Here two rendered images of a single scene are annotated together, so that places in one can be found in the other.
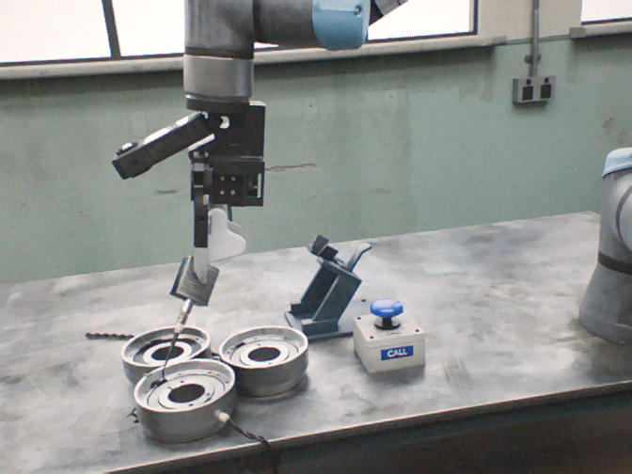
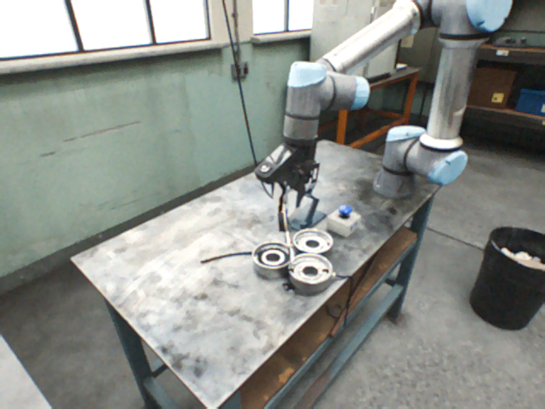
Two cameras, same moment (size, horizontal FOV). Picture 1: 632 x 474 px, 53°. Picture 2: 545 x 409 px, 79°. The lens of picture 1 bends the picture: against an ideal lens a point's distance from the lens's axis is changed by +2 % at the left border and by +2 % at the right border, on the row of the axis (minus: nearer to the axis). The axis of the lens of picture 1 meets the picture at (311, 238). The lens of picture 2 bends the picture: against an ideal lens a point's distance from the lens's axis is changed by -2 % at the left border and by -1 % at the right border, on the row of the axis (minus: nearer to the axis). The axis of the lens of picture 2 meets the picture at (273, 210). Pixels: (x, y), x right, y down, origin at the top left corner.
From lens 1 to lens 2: 0.65 m
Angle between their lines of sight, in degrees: 38
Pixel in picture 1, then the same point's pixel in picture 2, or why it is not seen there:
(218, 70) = (313, 125)
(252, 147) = (312, 156)
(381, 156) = (174, 112)
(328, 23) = (358, 102)
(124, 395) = (268, 282)
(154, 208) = (42, 166)
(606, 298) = (392, 184)
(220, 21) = (318, 103)
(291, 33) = (341, 106)
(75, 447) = (285, 310)
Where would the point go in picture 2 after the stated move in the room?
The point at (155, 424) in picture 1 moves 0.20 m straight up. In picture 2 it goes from (317, 287) to (324, 215)
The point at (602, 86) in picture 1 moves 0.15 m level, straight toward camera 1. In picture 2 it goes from (265, 66) to (268, 70)
